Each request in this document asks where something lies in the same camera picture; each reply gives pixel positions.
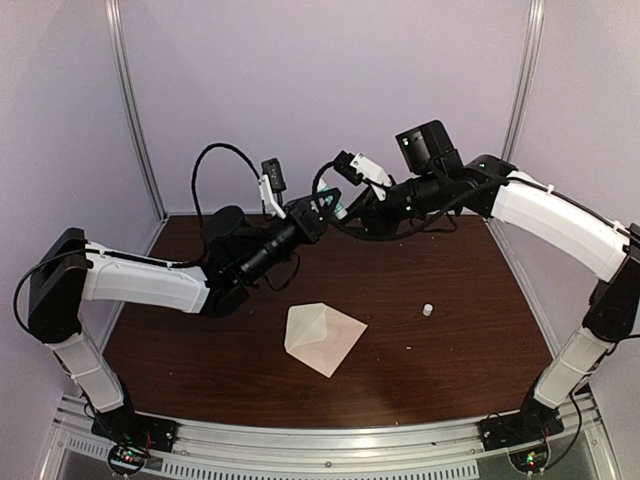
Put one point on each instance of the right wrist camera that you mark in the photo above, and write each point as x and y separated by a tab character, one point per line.
357	169

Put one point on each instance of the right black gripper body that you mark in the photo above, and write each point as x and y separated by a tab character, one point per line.
427	197

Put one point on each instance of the left aluminium frame post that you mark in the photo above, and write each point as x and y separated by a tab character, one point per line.
126	85

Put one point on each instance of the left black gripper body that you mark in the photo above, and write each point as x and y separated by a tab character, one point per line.
265	259

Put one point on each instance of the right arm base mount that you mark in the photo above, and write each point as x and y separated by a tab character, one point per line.
532	422

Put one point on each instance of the aluminium front rail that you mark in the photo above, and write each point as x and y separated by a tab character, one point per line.
205	450

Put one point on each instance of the white glue stick cap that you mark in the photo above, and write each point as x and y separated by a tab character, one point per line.
427	309

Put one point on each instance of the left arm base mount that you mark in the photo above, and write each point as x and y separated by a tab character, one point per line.
126	427

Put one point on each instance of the green white glue stick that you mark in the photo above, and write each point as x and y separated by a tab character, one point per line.
340	211

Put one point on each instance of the beige envelope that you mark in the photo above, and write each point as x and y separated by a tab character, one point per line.
320	336

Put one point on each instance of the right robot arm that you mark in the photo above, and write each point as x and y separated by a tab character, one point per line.
580	250

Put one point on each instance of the aluminium frame post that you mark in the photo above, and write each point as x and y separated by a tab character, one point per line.
529	60
126	85

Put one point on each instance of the right aluminium frame post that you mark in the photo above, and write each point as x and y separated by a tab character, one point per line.
529	60

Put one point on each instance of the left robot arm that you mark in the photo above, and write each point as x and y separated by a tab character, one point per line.
76	270

